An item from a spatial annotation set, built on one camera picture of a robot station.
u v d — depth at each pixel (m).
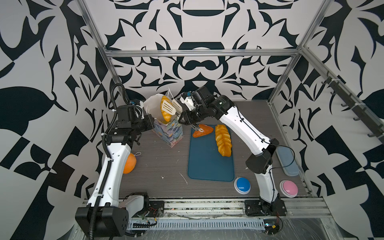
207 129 0.99
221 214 0.73
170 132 0.82
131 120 0.56
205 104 0.57
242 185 0.81
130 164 0.83
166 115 0.76
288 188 0.79
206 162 0.90
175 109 0.73
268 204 0.63
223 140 0.95
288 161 0.87
